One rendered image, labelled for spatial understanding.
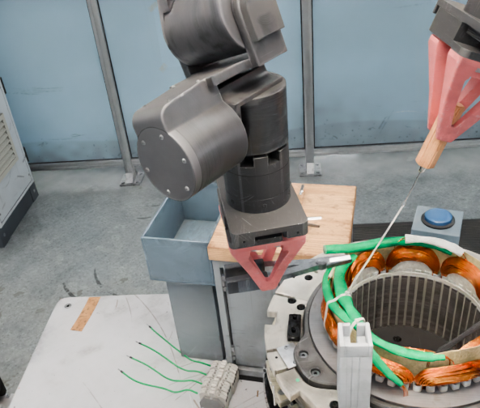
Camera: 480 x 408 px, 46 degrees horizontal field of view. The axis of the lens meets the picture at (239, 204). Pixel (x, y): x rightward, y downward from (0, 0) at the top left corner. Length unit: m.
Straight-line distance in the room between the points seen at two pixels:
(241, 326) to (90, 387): 0.30
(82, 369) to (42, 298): 1.48
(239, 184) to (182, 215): 0.56
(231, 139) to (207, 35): 0.08
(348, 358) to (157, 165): 0.24
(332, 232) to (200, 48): 0.46
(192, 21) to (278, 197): 0.16
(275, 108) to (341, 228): 0.43
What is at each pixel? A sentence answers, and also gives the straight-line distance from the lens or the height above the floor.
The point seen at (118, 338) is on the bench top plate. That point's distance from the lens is 1.12.
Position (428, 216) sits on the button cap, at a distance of 0.91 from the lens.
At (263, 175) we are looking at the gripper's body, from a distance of 0.45.
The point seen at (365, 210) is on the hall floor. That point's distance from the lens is 2.78.
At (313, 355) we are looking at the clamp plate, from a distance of 0.60.
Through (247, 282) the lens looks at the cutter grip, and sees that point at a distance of 0.54.
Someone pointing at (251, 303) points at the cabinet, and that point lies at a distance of 0.88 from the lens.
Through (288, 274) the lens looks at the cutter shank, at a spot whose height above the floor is 1.20.
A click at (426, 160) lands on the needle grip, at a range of 0.51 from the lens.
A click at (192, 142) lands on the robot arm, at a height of 1.39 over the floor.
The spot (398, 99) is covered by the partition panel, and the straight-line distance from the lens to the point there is 2.99.
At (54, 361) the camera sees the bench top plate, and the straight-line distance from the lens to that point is 1.12.
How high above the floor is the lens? 1.55
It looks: 33 degrees down
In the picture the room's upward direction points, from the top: 6 degrees counter-clockwise
